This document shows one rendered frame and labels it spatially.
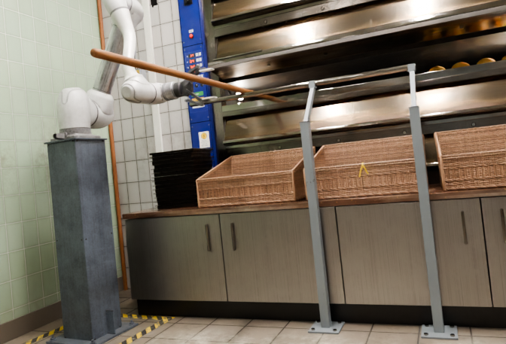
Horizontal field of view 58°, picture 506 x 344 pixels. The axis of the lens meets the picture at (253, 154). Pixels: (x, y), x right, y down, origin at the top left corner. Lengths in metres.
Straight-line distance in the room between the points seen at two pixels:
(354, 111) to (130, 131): 1.56
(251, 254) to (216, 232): 0.21
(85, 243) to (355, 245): 1.29
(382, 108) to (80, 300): 1.87
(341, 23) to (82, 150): 1.59
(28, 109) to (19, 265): 0.88
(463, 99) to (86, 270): 2.10
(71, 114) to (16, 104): 0.50
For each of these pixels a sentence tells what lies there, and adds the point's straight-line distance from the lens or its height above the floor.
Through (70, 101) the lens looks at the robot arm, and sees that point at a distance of 2.47.
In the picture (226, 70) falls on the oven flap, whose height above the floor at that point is 1.38.
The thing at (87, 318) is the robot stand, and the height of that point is 0.12.
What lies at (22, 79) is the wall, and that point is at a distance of 2.95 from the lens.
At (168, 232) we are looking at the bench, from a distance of 2.51.
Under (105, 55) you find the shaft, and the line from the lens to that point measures 1.58.
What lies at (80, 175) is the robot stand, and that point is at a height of 0.81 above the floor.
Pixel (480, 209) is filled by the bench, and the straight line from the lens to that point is 2.09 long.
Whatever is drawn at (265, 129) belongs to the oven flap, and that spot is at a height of 0.99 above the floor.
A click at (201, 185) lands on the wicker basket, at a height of 0.70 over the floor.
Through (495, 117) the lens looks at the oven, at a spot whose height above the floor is 0.89.
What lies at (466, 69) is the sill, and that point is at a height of 1.16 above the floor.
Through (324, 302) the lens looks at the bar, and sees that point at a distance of 2.18.
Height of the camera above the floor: 0.76
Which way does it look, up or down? 2 degrees up
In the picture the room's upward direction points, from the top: 6 degrees counter-clockwise
